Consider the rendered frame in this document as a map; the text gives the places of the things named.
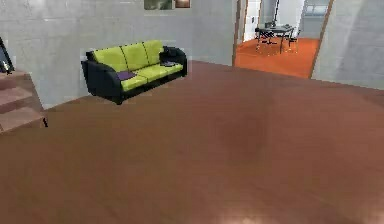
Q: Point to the purple cloth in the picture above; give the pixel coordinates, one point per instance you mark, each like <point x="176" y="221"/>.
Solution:
<point x="125" y="75"/>

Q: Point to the green framed wall picture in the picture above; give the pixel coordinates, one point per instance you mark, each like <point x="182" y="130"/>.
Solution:
<point x="158" y="4"/>

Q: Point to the brown framed wall picture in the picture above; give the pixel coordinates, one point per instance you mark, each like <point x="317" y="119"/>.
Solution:
<point x="182" y="3"/>

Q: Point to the grey window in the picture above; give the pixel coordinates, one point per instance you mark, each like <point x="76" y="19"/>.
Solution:
<point x="316" y="9"/>

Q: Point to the black dining chair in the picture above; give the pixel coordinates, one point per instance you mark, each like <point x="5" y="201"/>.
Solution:
<point x="293" y="40"/>
<point x="264" y="32"/>

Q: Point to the black dining table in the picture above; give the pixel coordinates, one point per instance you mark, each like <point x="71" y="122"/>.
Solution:
<point x="278" y="30"/>

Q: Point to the black television set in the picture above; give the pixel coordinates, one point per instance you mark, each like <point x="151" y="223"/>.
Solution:
<point x="4" y="60"/>

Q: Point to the white room door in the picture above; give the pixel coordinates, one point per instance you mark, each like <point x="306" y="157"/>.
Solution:
<point x="252" y="19"/>

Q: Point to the black and lime green sofa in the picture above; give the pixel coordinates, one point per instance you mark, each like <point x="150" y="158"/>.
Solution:
<point x="136" y="68"/>

